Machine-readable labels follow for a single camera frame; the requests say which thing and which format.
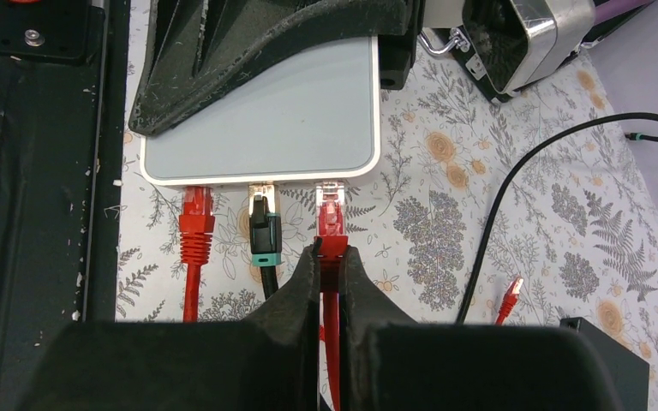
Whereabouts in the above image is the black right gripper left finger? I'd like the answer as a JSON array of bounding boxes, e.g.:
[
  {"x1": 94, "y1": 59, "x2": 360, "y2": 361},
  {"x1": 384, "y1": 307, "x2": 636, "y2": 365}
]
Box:
[{"x1": 18, "y1": 246, "x2": 320, "y2": 410}]

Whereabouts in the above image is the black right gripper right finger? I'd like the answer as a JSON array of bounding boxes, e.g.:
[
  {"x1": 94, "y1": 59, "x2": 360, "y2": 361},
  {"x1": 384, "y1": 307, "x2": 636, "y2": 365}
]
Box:
[{"x1": 338, "y1": 247, "x2": 623, "y2": 410}]

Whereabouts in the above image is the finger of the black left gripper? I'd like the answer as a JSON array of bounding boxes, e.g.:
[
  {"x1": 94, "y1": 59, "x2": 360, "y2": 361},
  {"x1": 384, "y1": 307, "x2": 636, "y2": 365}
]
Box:
[
  {"x1": 378, "y1": 33, "x2": 416, "y2": 90},
  {"x1": 129, "y1": 1, "x2": 423, "y2": 136}
]

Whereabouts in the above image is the white router box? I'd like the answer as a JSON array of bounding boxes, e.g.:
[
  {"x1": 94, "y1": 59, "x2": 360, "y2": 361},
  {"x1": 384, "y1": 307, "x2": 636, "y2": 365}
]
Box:
[{"x1": 140, "y1": 38, "x2": 381, "y2": 186}]

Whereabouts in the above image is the black ethernet cable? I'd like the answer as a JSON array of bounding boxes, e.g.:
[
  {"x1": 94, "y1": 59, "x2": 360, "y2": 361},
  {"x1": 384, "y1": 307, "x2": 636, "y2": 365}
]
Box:
[{"x1": 248, "y1": 112, "x2": 658, "y2": 325}]

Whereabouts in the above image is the long red ethernet cable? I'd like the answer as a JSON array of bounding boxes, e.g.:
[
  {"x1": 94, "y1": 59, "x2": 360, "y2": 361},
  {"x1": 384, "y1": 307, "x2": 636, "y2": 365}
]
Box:
[{"x1": 313, "y1": 180, "x2": 526, "y2": 411}]

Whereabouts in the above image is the short red ethernet cable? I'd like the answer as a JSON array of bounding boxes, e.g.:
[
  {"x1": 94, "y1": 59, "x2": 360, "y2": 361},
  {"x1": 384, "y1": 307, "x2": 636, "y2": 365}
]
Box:
[{"x1": 178, "y1": 185, "x2": 217, "y2": 324}]

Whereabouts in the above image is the black network switch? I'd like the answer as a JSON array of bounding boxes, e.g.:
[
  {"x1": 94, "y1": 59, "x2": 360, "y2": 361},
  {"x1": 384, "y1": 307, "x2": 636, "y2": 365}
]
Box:
[{"x1": 559, "y1": 317, "x2": 649, "y2": 410}]

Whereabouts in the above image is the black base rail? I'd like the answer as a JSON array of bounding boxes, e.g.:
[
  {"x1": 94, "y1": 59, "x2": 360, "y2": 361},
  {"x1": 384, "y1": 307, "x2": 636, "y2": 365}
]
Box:
[{"x1": 0, "y1": 1, "x2": 131, "y2": 410}]

